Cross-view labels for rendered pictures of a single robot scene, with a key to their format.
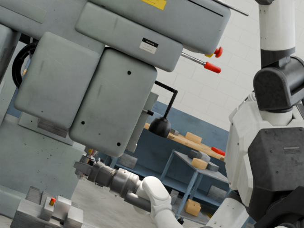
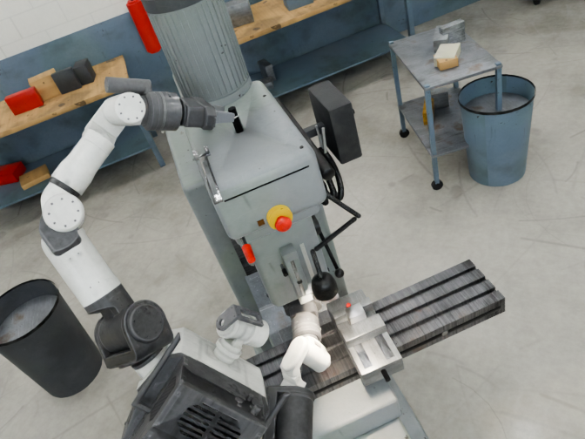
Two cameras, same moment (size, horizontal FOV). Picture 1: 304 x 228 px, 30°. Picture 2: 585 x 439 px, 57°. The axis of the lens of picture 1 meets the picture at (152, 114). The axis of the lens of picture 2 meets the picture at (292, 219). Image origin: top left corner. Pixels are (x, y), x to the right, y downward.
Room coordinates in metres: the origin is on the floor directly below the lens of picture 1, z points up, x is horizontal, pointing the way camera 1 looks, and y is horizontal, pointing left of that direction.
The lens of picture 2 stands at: (2.00, -1.08, 2.54)
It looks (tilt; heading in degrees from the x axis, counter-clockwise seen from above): 39 degrees down; 94
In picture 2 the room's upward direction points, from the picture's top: 19 degrees counter-clockwise
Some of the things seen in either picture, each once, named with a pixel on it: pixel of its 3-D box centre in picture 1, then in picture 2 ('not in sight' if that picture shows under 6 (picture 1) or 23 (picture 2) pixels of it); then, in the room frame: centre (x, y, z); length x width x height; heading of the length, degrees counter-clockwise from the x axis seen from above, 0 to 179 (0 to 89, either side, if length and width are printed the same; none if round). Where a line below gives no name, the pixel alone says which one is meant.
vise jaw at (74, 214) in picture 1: (73, 218); (363, 330); (2.03, 0.11, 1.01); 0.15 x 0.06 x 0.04; 9
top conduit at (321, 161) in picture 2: not in sight; (297, 134); (2.00, 0.19, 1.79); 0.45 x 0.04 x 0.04; 100
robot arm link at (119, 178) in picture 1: (109, 178); (304, 318); (1.86, 0.04, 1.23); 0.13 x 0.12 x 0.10; 176
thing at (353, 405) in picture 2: not in sight; (330, 373); (1.87, 0.13, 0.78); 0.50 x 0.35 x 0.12; 100
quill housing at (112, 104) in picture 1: (111, 100); (282, 245); (1.87, 0.14, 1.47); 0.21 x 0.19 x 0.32; 10
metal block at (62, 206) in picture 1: (61, 207); (356, 315); (2.02, 0.16, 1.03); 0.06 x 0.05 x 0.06; 9
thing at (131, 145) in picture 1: (140, 121); (296, 274); (1.89, 0.03, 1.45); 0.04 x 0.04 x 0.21; 10
